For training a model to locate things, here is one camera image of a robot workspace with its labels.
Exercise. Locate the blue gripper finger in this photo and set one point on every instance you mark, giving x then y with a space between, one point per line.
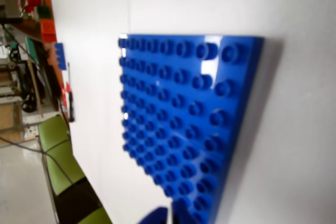
179 217
156 217

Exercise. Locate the small blue block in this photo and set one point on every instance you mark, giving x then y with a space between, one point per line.
60 56

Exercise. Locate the blue 8x8 baseplate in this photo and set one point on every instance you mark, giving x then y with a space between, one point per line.
183 103

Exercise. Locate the green office chair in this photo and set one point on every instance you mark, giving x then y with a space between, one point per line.
60 140

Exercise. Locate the wooden stick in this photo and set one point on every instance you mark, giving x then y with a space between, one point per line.
35 87

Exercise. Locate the stacked green block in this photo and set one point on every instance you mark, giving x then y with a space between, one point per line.
44 12

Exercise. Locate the stacked orange block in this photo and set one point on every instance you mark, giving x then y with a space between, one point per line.
48 30

